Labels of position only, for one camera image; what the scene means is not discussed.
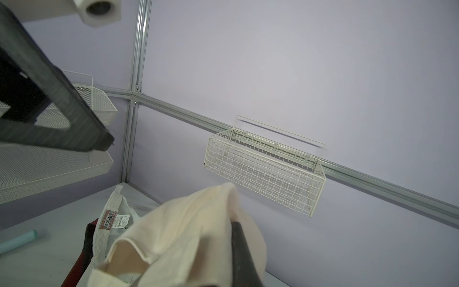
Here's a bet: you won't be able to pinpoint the dark red baseball cap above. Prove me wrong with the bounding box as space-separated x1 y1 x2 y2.
61 220 98 287

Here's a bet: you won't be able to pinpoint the beige baseball cap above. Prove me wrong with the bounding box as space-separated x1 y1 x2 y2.
87 182 267 287

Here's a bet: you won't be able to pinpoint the aluminium frame rails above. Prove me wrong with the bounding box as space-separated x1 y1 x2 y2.
93 0 459 228

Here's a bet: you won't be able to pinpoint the light blue brush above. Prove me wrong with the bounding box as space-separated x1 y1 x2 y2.
0 230 38 254

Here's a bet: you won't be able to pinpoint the white baseball cap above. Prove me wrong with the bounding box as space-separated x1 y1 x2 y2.
91 185 141 267

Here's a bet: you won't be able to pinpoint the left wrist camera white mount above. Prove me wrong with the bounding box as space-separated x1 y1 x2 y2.
1 0 122 28

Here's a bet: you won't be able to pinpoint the white wire wall basket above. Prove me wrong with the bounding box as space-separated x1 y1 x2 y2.
203 116 326 216

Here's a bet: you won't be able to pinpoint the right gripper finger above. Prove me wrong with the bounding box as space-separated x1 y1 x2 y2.
231 222 263 287

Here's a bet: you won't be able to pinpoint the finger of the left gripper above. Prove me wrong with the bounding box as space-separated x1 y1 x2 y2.
0 3 115 152

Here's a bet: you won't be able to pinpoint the white mesh two-tier shelf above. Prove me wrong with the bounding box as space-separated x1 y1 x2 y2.
1 70 118 203

